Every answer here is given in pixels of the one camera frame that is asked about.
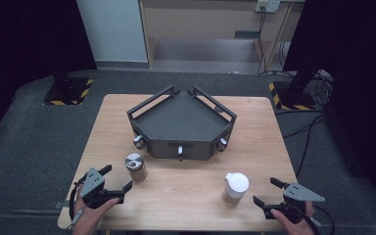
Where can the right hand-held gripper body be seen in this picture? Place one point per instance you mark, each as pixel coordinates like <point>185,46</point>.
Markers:
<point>298,194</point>

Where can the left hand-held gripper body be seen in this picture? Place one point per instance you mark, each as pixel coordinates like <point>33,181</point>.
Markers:
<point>93,186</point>

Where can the glass jar with silver lid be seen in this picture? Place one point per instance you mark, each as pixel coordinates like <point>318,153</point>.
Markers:
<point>136,168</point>

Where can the glass jar with white lid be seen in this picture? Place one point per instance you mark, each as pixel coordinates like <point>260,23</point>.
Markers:
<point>236,186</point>

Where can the black corner rack with hooks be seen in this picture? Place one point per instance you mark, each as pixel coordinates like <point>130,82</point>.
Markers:
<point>182,120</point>

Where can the person's right hand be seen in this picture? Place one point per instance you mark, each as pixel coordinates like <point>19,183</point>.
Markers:
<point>295,228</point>

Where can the person's left hand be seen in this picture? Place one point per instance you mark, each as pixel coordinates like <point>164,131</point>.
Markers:
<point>86,220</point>

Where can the black stand with striped base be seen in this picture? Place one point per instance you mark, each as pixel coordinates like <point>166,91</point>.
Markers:
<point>67,93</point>
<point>293,98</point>

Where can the white panel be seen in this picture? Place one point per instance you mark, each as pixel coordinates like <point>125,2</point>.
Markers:
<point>114,29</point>

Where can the black curtain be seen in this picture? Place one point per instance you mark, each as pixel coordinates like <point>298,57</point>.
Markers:
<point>19,49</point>
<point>362,65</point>

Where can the dark grey bar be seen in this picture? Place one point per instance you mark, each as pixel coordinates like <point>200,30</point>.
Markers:
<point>246,34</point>

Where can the white power outlet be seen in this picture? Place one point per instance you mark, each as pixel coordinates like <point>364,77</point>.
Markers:
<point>267,5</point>

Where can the grey table bracket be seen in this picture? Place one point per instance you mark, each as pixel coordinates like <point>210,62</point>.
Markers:
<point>60,205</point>

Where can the wooden shelf frame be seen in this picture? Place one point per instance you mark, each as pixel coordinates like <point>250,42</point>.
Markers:
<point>150,32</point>

